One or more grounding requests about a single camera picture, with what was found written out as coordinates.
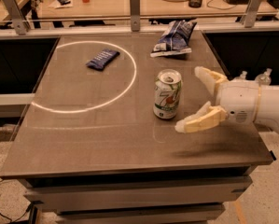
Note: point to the dark blue snack bar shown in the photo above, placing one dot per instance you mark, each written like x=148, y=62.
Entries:
x=102, y=59

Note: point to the black mesh pen cup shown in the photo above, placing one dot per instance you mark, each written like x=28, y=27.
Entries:
x=195, y=3

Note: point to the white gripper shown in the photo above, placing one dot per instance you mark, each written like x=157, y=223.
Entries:
x=237, y=99

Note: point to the white green 7up can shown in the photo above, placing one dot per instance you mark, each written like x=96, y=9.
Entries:
x=168, y=85

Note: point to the blue white chip bag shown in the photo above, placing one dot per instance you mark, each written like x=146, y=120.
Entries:
x=174, y=41

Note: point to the grey metal bracket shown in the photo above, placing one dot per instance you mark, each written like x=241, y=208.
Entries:
x=21, y=25
x=249, y=18
x=135, y=15

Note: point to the grey metal bracket middle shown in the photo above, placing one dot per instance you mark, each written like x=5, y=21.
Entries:
x=135, y=15

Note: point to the grey metal bracket left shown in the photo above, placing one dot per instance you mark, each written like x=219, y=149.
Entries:
x=21, y=25

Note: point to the grey metal bracket right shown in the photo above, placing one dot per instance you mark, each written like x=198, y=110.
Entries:
x=249, y=18

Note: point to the clear plastic bottle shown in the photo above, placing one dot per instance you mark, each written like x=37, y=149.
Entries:
x=242, y=76
x=264, y=78

